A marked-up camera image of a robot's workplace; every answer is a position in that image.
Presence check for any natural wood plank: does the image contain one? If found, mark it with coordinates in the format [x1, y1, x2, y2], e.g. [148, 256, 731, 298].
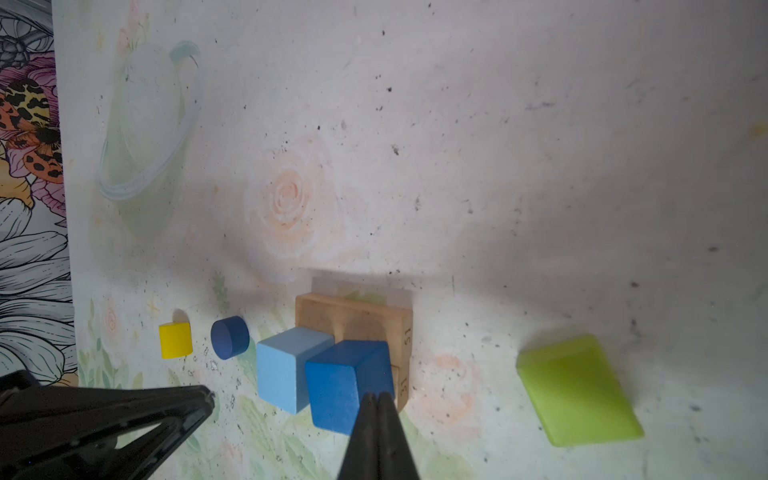
[295, 293, 414, 388]
[392, 362, 410, 412]

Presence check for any yellow wooden block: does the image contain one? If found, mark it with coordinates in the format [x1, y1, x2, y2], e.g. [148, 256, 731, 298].
[158, 322, 193, 359]

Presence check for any dark blue wooden cylinder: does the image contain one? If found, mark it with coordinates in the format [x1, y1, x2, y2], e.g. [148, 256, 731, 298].
[210, 316, 250, 360]

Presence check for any lime green wooden cube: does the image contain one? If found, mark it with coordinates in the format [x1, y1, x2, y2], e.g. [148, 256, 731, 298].
[516, 335, 644, 448]

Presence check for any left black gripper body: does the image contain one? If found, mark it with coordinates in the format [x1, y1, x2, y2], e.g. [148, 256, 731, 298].
[1, 370, 120, 479]

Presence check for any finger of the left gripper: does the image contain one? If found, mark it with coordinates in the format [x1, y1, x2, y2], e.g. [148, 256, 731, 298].
[55, 385, 214, 432]
[59, 413, 210, 479]

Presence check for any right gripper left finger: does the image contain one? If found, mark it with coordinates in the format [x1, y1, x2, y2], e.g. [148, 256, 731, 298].
[338, 393, 378, 480]

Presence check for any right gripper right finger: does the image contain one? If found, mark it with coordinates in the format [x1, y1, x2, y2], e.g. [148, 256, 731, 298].
[376, 392, 420, 480]

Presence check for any dark blue wooden cube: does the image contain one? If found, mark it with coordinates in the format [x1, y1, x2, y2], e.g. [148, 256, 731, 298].
[305, 340, 394, 435]

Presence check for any light blue wooden cube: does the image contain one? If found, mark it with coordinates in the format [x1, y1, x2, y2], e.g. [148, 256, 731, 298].
[256, 327, 335, 414]

